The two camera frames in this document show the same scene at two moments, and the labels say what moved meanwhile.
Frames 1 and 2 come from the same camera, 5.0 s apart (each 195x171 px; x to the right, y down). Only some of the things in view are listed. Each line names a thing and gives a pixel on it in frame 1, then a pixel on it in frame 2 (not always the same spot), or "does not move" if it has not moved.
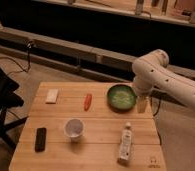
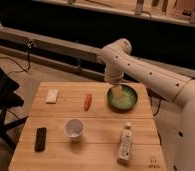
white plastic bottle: [125, 145] does not move
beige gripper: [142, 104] → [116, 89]
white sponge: [52, 95] does not move
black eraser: [40, 139] does not move
